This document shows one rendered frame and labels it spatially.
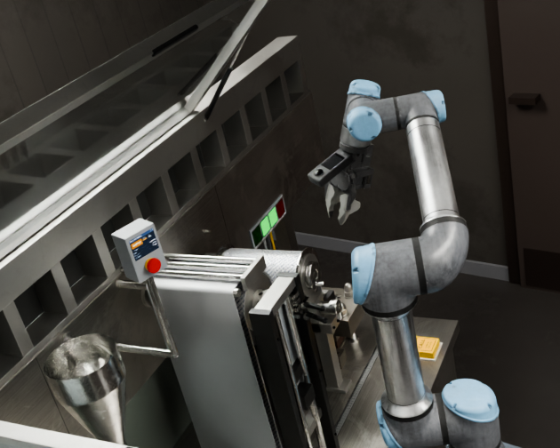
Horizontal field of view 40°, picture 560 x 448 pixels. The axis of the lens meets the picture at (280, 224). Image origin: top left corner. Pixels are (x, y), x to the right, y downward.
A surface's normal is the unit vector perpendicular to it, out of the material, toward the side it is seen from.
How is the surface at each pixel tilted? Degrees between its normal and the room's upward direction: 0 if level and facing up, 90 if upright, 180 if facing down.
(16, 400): 90
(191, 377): 90
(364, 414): 0
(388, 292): 93
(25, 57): 90
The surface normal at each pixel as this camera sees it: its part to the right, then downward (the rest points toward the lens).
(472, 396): -0.08, -0.88
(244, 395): -0.41, 0.50
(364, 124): -0.06, 0.45
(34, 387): 0.89, 0.03
